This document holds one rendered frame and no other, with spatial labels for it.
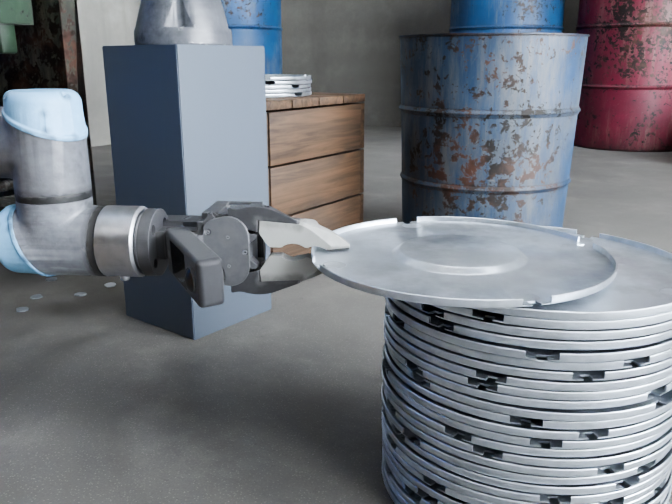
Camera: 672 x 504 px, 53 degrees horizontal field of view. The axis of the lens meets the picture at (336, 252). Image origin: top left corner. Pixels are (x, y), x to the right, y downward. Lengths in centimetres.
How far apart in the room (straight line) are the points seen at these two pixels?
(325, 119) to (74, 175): 87
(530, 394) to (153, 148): 71
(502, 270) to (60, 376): 66
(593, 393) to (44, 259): 54
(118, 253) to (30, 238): 9
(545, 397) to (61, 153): 50
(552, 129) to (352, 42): 322
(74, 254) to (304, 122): 82
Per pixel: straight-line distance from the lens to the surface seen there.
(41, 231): 74
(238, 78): 110
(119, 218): 72
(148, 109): 108
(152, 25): 109
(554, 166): 155
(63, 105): 73
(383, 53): 455
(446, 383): 60
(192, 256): 63
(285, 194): 143
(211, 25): 109
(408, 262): 64
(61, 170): 73
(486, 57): 145
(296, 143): 144
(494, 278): 61
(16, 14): 165
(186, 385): 97
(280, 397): 92
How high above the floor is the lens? 43
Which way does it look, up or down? 16 degrees down
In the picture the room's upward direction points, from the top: straight up
